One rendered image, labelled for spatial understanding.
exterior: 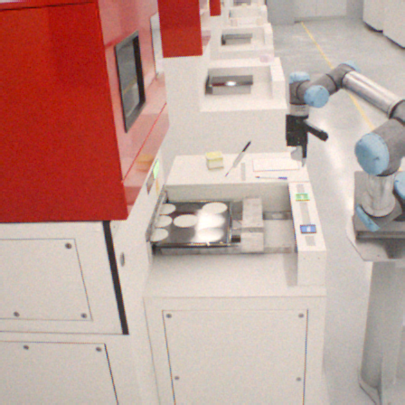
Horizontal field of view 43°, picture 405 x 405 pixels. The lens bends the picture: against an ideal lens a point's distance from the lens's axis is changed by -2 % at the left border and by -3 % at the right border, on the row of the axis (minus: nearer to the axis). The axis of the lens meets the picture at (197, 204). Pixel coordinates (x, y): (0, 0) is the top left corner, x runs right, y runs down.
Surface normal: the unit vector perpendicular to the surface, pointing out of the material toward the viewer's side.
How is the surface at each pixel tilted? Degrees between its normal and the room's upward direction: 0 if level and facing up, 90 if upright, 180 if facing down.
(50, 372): 90
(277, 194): 90
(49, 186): 90
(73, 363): 90
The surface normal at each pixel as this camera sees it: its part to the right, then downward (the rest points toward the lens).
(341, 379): -0.07, -0.89
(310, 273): -0.10, 0.45
